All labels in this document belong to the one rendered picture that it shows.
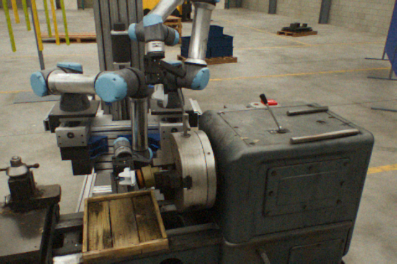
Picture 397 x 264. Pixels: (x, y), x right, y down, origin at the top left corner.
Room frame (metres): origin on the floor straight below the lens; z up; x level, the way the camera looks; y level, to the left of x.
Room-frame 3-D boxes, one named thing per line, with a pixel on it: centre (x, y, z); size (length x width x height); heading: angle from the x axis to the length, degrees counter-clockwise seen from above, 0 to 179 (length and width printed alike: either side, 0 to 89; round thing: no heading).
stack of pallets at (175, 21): (10.83, 1.24, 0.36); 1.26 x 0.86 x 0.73; 119
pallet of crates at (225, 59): (8.47, -0.17, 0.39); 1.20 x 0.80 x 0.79; 115
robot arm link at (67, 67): (1.74, 0.64, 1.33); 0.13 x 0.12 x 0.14; 151
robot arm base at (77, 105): (1.75, 0.64, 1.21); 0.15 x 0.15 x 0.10
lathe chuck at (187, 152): (1.24, 0.05, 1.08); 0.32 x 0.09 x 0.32; 16
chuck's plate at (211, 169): (1.26, -0.01, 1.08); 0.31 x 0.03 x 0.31; 16
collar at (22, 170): (1.15, 0.66, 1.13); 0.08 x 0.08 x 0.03
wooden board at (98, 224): (1.17, 0.30, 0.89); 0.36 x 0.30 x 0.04; 16
